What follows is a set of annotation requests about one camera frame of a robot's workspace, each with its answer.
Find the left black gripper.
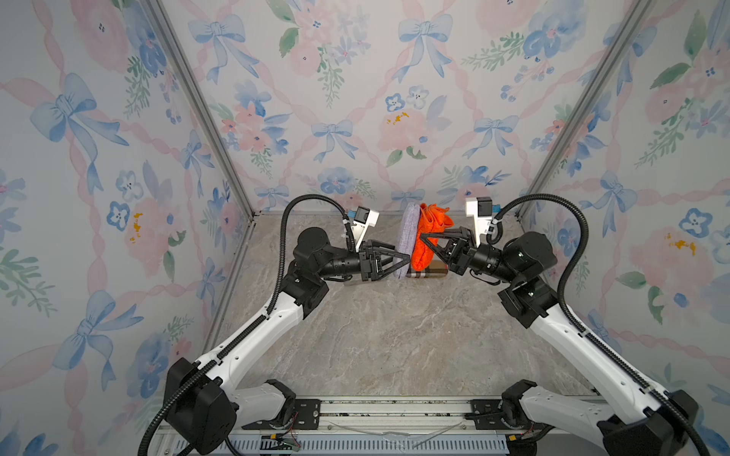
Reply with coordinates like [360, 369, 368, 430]
[317, 244, 409, 287]

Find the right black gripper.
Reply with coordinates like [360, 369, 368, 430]
[424, 228, 520, 289]

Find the purple fabric eyeglass case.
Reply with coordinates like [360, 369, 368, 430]
[395, 203, 421, 279]

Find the orange cleaning cloth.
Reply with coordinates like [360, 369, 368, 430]
[409, 203, 455, 273]

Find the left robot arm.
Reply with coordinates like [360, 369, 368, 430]
[163, 227, 411, 455]

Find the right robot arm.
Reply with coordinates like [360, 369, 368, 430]
[420, 228, 699, 455]

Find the plaid eyeglass case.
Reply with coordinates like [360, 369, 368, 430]
[406, 260, 449, 279]

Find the grey eyeglass case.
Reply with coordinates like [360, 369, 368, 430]
[343, 275, 371, 287]

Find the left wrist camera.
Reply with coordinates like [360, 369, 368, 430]
[348, 206, 379, 252]

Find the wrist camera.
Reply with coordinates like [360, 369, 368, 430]
[465, 197, 494, 244]
[348, 206, 379, 252]

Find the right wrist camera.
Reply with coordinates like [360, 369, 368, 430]
[465, 197, 494, 244]

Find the right corner aluminium post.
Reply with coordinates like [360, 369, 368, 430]
[526, 1, 655, 195]

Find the corner aluminium post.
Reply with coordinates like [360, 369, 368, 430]
[526, 1, 655, 195]
[141, 0, 255, 222]

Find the right black corrugated cable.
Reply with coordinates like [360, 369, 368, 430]
[491, 193, 711, 456]

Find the black corrugated cable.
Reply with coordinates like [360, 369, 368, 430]
[491, 193, 711, 456]
[136, 194, 350, 456]

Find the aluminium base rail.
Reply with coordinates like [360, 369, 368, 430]
[149, 391, 613, 455]

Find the left black corrugated cable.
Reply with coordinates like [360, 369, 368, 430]
[136, 194, 350, 456]

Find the left corner aluminium post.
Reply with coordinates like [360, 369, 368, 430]
[141, 0, 255, 222]

